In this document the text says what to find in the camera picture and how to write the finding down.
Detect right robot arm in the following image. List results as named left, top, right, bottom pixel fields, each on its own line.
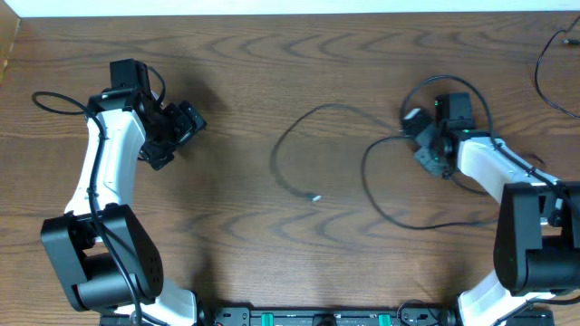
left=401, top=93, right=579, bottom=325

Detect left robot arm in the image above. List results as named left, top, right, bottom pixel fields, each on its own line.
left=41, top=59, right=212, bottom=325

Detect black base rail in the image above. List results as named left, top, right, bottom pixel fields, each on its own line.
left=98, top=300, right=556, bottom=326

